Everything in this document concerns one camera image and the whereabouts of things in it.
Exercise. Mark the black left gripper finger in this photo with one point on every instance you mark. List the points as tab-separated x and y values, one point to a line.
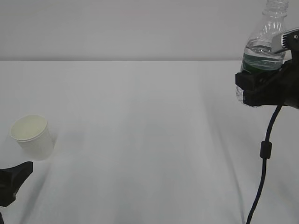
11	179

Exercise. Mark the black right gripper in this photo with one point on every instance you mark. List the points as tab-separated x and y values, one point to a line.
264	87

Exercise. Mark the clear green-label water bottle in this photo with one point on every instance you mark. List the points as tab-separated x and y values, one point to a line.
257	54

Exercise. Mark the white paper cup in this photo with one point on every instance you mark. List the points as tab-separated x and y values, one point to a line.
31	132

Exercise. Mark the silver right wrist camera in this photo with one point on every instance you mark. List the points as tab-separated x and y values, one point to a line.
287	40

